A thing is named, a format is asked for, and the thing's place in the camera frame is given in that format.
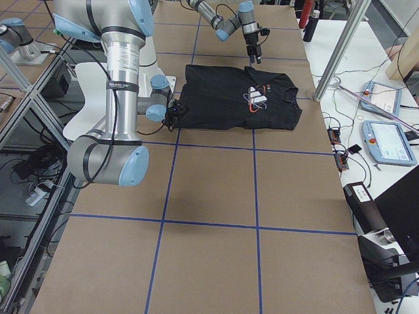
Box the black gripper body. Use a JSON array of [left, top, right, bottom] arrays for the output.
[[243, 31, 259, 48]]

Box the black printed t-shirt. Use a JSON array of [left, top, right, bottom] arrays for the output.
[[173, 65, 302, 130]]

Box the black water bottle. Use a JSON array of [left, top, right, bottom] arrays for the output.
[[302, 10, 321, 43]]

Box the red bottle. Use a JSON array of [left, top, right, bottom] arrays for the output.
[[299, 0, 314, 29]]

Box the blue teach pendant far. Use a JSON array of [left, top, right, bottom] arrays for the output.
[[359, 81, 402, 116]]

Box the blue teach pendant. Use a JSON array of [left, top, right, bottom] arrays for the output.
[[361, 120, 417, 166], [359, 81, 402, 116]]

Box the blue teach pendant near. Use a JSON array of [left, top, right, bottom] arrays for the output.
[[361, 120, 417, 166]]

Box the black box with label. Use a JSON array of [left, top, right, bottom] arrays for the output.
[[343, 182, 387, 234]]

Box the black monitor stand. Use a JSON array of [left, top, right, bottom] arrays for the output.
[[357, 167, 418, 302]]

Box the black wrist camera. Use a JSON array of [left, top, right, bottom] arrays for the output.
[[257, 23, 270, 37], [162, 99, 189, 131]]

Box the aluminium frame post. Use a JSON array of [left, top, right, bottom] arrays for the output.
[[313, 0, 371, 102]]

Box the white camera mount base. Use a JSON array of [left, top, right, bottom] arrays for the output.
[[62, 35, 176, 141]]

